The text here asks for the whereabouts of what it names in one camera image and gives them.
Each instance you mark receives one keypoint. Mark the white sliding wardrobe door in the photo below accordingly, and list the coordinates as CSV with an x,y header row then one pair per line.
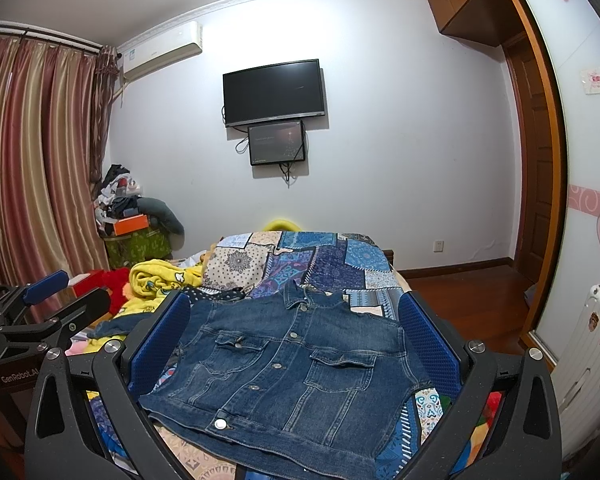
x,y
571,33

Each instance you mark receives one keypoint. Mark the dark green cushion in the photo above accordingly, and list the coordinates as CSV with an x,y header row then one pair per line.
x,y
161,211

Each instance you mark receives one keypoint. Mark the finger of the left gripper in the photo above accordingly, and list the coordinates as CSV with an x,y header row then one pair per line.
x,y
41,290

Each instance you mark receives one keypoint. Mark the small black wall monitor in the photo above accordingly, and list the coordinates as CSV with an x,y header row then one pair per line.
x,y
277,143

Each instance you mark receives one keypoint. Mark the wall power socket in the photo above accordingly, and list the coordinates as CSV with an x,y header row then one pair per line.
x,y
438,245

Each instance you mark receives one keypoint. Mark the wooden overhead cabinet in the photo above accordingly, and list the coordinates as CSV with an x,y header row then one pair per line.
x,y
489,22

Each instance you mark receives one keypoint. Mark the pile of clothes in corner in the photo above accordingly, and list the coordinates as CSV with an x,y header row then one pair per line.
x,y
115,199

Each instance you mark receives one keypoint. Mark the orange box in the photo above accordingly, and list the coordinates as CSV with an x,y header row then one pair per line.
x,y
131,224

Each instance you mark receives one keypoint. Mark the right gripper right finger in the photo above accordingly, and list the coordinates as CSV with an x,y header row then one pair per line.
x,y
523,441

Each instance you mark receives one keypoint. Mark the striped red gold curtain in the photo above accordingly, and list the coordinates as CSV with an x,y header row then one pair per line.
x,y
55,104

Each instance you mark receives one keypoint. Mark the green patterned storage box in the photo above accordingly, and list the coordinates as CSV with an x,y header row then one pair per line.
x,y
129,249

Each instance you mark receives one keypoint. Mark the black wall television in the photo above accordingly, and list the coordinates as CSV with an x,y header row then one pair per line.
x,y
273,92

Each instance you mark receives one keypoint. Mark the yellow cartoon fleece blanket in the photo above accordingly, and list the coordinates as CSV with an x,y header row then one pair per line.
x,y
149,284

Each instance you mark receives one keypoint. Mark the blue patchwork bedspread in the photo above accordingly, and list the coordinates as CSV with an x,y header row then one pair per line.
x,y
258,264

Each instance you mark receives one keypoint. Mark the white air conditioner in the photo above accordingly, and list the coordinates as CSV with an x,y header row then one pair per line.
x,y
169,47

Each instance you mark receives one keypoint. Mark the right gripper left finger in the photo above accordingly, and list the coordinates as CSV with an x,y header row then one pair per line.
x,y
63,441

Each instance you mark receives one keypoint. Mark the blue denim jacket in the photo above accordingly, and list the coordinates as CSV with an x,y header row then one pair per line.
x,y
295,384

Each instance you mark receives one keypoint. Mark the rainbow coloured blanket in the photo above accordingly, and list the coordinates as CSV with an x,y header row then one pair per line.
x,y
480,432

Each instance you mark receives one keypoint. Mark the wooden door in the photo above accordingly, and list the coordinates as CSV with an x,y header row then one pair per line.
x,y
536,158

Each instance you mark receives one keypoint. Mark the red plush toy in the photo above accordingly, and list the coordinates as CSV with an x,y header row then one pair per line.
x,y
114,281

